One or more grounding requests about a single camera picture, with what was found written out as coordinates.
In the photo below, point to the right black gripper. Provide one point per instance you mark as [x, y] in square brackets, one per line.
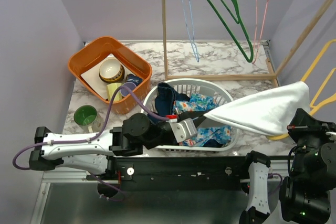
[303, 122]

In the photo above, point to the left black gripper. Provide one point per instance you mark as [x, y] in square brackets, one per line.
[197, 116]

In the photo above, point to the blue floral garment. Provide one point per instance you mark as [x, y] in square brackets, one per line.
[206, 137]

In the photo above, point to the yellow plastic hanger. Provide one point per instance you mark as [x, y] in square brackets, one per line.
[320, 77]

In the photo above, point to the light grey cloth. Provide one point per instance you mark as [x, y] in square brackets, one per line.
[266, 113]

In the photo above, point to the blue denim shorts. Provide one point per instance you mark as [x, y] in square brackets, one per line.
[165, 99]

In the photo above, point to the light blue wire hanger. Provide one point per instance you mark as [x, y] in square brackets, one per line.
[189, 25]

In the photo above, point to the green plastic hanger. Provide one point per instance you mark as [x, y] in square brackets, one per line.
[232, 7]

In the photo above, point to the pink wire hanger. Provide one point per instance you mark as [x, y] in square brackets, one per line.
[259, 30]

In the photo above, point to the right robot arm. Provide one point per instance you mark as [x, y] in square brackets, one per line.
[304, 194]

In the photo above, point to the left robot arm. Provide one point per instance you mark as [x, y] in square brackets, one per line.
[53, 150]

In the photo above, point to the white plastic laundry basket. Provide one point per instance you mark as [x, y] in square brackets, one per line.
[189, 86]

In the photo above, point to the purple cup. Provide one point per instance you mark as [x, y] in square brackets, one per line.
[126, 87]

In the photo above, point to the dark blue striped cup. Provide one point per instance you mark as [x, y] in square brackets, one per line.
[133, 79]

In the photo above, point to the black mounting base bar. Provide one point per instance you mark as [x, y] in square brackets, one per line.
[175, 173]

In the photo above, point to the yellow cup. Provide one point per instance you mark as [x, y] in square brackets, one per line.
[111, 88]

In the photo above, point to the patterned ceramic bowl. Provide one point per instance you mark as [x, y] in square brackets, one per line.
[111, 70]

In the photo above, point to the green floral mug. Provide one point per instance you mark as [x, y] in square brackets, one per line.
[88, 119]

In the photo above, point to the white square plate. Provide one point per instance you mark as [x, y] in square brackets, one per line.
[91, 77]

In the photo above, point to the orange plastic bin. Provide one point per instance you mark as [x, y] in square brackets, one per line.
[97, 51]

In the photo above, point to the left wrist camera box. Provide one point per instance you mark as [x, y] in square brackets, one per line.
[182, 134]

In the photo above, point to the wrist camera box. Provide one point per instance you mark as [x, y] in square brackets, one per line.
[182, 134]
[331, 135]

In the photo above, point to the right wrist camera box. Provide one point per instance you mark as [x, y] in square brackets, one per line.
[331, 135]

